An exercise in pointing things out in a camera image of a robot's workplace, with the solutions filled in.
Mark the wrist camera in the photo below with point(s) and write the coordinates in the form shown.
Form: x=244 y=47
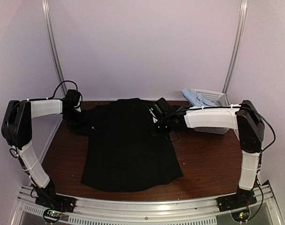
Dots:
x=78 y=106
x=154 y=117

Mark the black long sleeve shirt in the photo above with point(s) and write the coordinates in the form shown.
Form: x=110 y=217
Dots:
x=122 y=154

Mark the right circuit board with LEDs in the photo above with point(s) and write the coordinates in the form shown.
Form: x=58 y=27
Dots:
x=241 y=215

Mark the left circuit board with LEDs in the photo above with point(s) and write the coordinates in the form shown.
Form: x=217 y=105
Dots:
x=51 y=216

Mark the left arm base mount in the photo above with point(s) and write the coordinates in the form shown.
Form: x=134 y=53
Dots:
x=59 y=202

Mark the front aluminium rail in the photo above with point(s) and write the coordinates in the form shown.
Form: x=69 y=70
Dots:
x=200 y=211

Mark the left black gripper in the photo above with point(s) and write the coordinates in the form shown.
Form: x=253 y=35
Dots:
x=73 y=124

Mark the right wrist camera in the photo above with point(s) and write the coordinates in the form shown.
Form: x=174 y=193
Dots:
x=154 y=117

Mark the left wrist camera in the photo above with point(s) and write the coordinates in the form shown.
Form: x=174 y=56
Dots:
x=78 y=106

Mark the grey shirt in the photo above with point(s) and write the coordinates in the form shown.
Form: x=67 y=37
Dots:
x=223 y=101

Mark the right aluminium frame post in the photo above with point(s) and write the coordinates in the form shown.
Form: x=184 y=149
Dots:
x=237 y=43

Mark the left aluminium frame post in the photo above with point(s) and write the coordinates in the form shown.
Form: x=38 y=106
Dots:
x=51 y=38

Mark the aluminium frame post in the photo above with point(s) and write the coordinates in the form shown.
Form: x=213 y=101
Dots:
x=51 y=38
x=237 y=43

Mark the white perforated plastic basket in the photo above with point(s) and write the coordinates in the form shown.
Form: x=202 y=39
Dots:
x=213 y=96

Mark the light blue shirt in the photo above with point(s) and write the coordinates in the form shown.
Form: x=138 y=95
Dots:
x=196 y=99

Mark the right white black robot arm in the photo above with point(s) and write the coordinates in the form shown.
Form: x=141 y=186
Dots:
x=242 y=118

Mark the circuit board with leds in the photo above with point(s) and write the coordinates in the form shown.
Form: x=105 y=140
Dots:
x=51 y=216
x=241 y=215

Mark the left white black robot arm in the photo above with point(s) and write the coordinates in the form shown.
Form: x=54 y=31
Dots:
x=16 y=128

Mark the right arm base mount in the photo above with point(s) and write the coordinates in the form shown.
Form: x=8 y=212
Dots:
x=235 y=201

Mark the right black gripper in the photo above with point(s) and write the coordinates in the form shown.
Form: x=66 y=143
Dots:
x=154 y=131

